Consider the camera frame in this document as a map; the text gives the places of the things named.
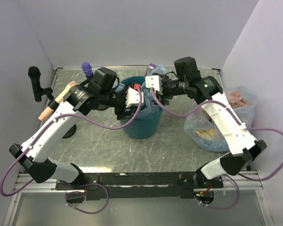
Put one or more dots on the light blue trash bag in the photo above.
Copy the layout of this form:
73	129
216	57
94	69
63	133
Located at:
149	109

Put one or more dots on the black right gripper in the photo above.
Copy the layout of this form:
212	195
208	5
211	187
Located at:
164	95

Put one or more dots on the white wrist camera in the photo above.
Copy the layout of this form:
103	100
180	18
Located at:
134	96
154	81

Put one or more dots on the clear bag with trash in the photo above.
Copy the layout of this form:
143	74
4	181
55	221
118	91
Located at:
220	129

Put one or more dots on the purple metronome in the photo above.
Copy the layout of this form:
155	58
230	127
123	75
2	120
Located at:
149	69

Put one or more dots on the purple microphone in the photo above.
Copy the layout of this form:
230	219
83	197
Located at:
87	69

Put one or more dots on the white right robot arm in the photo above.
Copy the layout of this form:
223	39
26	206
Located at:
209	95

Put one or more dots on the beige microphone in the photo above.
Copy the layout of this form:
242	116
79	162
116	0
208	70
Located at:
55	103

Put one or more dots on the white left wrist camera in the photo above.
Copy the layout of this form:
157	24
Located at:
134	96

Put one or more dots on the black round stand base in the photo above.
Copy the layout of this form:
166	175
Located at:
70	132

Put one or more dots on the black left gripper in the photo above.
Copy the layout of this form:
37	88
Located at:
120	112

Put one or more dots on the teal plastic trash bin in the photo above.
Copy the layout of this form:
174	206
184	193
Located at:
141	128

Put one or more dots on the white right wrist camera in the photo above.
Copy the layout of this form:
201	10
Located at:
154	81

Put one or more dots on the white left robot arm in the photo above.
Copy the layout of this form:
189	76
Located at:
98	91

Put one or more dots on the black microphone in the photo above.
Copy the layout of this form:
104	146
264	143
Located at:
34	75

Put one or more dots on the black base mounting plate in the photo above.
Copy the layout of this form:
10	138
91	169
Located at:
141	185

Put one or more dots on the aluminium frame rail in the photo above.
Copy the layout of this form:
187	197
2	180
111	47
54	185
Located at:
33	187

